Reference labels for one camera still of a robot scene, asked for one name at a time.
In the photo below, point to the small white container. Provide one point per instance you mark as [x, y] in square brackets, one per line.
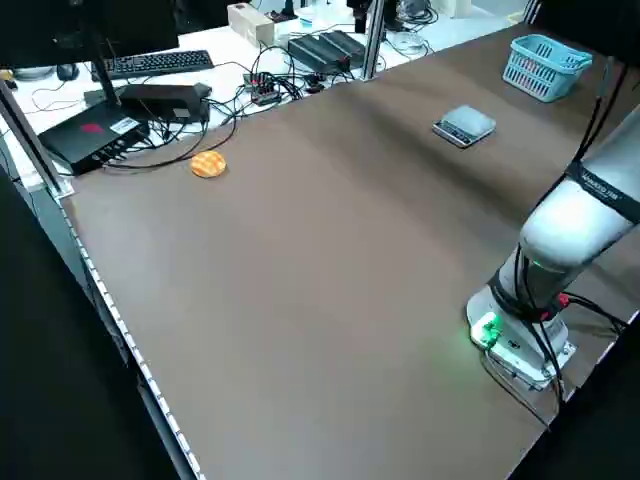
[307, 20]

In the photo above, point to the black monitor with stand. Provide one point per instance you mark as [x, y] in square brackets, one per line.
[125, 25]

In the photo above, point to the black computer mouse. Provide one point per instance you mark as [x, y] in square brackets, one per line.
[67, 71]

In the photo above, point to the black power supply unit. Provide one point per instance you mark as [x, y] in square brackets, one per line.
[312, 52]
[345, 42]

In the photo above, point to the light blue plastic basket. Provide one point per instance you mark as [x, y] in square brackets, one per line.
[540, 75]

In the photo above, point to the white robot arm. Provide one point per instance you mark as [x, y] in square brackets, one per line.
[565, 225]

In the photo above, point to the beige rectangular box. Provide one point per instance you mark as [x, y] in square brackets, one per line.
[250, 22]

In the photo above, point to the small usb hub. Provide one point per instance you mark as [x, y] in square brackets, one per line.
[262, 90]

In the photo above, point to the black keyboard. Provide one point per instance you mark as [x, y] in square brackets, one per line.
[150, 62]

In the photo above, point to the aluminium frame post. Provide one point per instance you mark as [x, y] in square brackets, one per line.
[29, 135]
[374, 45]

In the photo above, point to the silver kitchen scale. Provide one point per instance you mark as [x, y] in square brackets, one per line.
[465, 122]

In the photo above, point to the round yellow waffle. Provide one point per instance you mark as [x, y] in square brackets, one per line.
[208, 165]

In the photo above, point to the black dock device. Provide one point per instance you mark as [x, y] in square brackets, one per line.
[165, 97]

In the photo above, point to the black router box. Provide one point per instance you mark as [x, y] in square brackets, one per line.
[90, 137]

